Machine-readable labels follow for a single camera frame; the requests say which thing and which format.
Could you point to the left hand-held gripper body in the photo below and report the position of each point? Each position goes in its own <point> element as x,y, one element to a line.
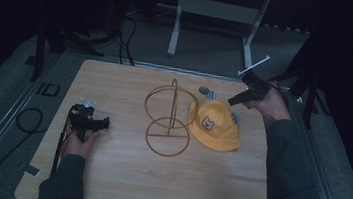
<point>81,115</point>

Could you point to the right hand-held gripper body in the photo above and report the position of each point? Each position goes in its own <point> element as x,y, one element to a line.
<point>255,85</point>

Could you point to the yellow child's hat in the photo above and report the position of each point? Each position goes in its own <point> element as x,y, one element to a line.
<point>215,124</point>

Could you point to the person's right hand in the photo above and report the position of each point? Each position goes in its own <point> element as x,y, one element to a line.
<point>271,107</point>

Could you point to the person's left hand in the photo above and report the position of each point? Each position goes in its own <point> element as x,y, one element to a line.
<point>78,146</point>

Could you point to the black tripod stand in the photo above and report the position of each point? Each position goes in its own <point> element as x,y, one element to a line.
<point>308,71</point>

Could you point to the white metal desk frame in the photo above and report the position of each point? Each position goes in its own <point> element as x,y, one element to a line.
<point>218,20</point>

